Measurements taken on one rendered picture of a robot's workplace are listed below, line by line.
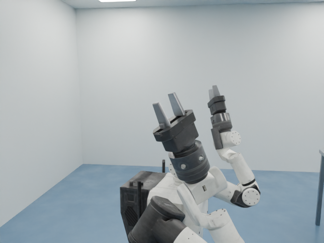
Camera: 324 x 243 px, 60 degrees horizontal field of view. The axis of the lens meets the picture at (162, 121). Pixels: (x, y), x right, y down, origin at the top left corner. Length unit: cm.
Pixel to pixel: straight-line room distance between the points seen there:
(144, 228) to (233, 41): 454
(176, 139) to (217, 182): 17
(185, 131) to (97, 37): 485
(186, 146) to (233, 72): 452
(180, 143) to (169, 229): 30
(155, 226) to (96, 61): 472
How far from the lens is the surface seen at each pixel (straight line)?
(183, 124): 66
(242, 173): 132
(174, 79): 512
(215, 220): 75
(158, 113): 64
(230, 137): 125
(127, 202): 109
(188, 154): 67
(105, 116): 542
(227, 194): 131
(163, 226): 87
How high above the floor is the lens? 167
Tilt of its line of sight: 9 degrees down
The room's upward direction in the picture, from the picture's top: straight up
